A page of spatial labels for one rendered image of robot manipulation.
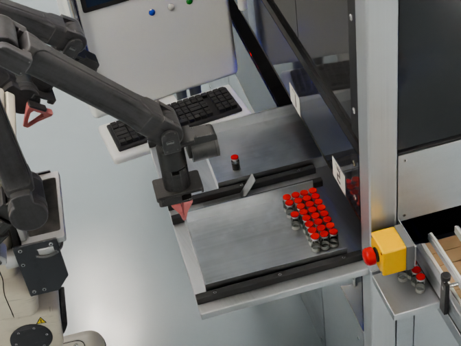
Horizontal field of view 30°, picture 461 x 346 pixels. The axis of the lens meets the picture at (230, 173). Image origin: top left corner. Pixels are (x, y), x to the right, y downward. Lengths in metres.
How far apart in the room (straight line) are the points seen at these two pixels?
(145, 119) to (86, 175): 2.19
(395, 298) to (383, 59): 0.57
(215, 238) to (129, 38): 0.78
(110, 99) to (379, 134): 0.54
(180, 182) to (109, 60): 0.93
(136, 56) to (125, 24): 0.12
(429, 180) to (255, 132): 0.70
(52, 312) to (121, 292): 1.13
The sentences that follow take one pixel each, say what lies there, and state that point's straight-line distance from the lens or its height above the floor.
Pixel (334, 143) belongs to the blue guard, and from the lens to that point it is 2.02.
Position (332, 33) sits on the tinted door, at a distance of 1.86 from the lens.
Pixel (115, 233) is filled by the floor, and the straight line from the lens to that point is 3.53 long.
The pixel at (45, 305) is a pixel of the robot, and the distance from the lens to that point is 2.19.
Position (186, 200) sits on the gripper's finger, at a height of 1.15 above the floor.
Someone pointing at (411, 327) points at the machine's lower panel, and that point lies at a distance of 2.21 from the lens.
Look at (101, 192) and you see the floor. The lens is 3.74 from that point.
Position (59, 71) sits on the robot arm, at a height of 1.54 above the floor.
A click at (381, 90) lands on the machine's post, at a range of 1.69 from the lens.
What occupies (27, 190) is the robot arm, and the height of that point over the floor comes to 1.29.
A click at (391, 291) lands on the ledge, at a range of 1.97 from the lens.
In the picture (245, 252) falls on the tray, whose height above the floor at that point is 0.88.
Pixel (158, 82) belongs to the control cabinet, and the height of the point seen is 0.87.
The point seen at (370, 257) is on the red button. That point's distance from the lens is 1.87.
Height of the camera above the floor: 2.34
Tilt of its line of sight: 39 degrees down
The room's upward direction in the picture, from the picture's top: 9 degrees counter-clockwise
